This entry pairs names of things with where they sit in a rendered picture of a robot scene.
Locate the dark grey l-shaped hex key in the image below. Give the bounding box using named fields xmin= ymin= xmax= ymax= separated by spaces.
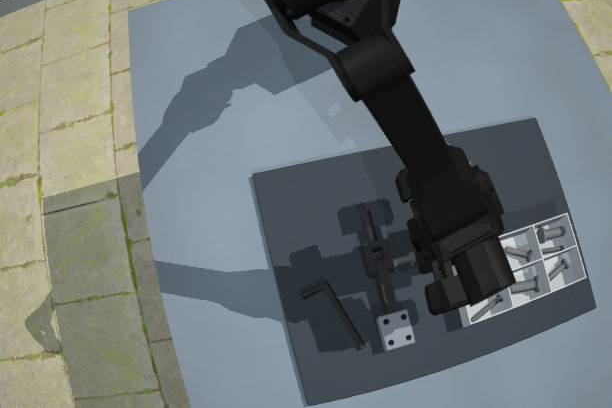
xmin=301 ymin=280 xmax=366 ymax=350

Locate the white headed pin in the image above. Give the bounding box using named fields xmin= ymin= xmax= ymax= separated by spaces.
xmin=393 ymin=251 xmax=416 ymax=268

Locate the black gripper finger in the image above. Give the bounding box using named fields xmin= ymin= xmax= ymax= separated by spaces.
xmin=407 ymin=218 xmax=421 ymax=252
xmin=415 ymin=251 xmax=433 ymax=274

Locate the grey clevis fork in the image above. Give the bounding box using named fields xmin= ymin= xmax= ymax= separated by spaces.
xmin=361 ymin=210 xmax=395 ymax=279

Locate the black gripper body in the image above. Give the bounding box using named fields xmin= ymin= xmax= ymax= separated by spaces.
xmin=395 ymin=168 xmax=469 ymax=316

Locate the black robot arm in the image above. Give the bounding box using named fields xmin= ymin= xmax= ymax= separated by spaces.
xmin=265 ymin=0 xmax=516 ymax=307

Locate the white compartment tray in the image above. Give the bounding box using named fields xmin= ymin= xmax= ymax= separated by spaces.
xmin=458 ymin=213 xmax=587 ymax=328

